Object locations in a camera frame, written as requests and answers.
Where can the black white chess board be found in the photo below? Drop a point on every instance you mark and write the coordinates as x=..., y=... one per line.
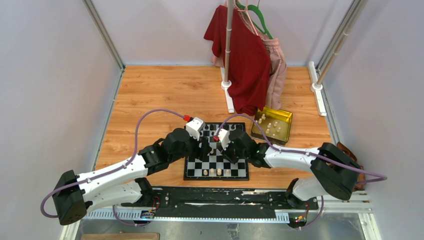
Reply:
x=206, y=170

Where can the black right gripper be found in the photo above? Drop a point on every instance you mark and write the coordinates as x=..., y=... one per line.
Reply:
x=226, y=154

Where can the brown cloth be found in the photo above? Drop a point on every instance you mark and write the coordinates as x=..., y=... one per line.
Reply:
x=361, y=176

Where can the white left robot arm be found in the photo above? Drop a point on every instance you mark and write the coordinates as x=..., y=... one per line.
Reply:
x=125, y=182

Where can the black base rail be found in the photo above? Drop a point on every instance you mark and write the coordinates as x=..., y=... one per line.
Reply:
x=212, y=203

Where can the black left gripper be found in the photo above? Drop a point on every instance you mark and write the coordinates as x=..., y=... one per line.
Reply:
x=200, y=152

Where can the pink garment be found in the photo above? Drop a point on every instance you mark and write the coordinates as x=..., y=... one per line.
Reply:
x=278, y=68

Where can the green hanger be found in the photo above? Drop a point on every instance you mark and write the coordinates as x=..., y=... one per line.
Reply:
x=255, y=9

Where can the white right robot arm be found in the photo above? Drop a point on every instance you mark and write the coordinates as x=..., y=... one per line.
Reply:
x=334, y=173

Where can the white clothes rack stand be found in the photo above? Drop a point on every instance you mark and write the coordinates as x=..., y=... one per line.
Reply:
x=226, y=83

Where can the red t-shirt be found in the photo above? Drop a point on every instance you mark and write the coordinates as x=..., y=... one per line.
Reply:
x=249, y=61

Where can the yellow metal tin box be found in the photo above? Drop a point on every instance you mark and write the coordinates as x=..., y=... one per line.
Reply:
x=276, y=124

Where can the white right rack foot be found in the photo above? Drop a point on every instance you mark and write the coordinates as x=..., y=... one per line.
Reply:
x=316, y=89

